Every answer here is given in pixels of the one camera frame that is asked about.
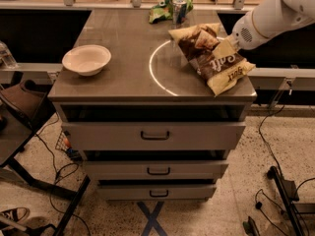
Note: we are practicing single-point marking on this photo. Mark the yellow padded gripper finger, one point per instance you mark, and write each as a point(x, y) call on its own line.
point(226, 47)

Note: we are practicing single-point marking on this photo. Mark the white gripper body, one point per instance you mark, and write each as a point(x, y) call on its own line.
point(244, 33)

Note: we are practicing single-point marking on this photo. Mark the brown chip bag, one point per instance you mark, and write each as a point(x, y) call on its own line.
point(197, 44)

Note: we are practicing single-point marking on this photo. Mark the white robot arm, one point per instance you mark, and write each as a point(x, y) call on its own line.
point(266, 21)

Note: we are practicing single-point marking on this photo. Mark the green chip bag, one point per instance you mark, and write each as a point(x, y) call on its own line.
point(163, 11)

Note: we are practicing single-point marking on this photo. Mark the white paper bowl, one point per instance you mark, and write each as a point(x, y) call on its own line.
point(86, 60)

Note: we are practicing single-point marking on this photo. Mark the silver drink can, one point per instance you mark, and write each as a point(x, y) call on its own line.
point(178, 11)

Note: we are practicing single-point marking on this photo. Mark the top grey drawer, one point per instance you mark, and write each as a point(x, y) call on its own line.
point(153, 135)

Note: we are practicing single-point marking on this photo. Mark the grey drawer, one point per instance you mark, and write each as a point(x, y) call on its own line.
point(157, 192)
point(150, 170)
point(153, 135)

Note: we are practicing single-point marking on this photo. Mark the grey drawer cabinet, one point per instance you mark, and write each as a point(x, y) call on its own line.
point(147, 80)

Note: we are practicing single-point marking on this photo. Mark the black metal stand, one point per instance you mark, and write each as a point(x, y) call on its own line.
point(292, 207)

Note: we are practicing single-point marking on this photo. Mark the middle grey drawer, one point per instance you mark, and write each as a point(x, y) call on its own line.
point(150, 170)

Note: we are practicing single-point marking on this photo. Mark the bottom grey drawer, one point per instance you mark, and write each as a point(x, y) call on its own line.
point(157, 192)

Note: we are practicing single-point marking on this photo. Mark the blue tape cross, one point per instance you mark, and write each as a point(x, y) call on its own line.
point(152, 219)

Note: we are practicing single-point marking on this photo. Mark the brown chair seat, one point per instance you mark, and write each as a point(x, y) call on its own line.
point(27, 101)

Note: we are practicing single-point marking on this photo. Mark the clear plastic water bottle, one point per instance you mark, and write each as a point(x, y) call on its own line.
point(7, 57)

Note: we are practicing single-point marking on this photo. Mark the black and white sneaker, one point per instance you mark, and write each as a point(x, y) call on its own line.
point(17, 214)

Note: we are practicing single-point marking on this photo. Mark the wire basket with items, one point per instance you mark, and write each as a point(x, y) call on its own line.
point(63, 144)

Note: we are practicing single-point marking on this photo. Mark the black table frame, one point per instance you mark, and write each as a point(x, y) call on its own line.
point(13, 138)

